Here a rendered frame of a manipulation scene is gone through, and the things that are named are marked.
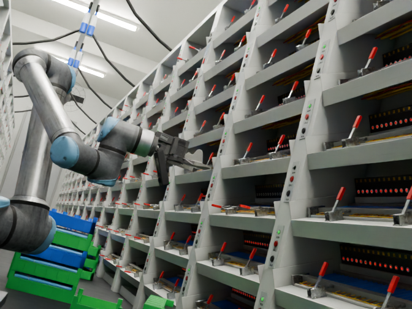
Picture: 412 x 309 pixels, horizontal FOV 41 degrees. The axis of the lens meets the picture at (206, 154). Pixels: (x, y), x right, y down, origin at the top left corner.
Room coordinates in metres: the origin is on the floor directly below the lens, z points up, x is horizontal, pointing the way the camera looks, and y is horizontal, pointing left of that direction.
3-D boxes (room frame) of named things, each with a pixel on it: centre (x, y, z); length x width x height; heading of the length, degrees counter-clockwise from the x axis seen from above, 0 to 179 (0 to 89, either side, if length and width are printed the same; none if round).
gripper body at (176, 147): (1.83, 0.13, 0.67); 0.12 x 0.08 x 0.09; 107
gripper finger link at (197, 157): (1.80, 0.02, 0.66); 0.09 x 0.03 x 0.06; 71
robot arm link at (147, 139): (1.81, 0.21, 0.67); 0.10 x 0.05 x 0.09; 17
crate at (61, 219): (2.68, 0.57, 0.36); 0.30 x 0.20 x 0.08; 99
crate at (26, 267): (2.68, 0.57, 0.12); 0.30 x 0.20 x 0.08; 99
